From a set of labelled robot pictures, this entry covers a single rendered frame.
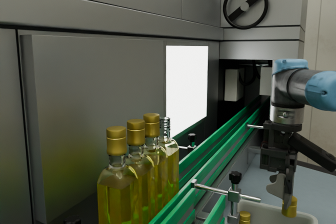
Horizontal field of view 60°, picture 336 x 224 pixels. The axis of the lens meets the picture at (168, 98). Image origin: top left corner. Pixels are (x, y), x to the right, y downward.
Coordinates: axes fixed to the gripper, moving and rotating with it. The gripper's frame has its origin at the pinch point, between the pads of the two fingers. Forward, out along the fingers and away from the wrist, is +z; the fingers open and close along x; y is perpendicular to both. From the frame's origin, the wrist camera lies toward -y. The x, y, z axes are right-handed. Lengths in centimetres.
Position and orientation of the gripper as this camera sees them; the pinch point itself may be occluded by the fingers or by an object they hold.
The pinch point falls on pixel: (289, 201)
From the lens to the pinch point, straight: 83.4
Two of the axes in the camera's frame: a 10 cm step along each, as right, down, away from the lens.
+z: 0.0, 9.8, 1.7
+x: -4.5, 1.6, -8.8
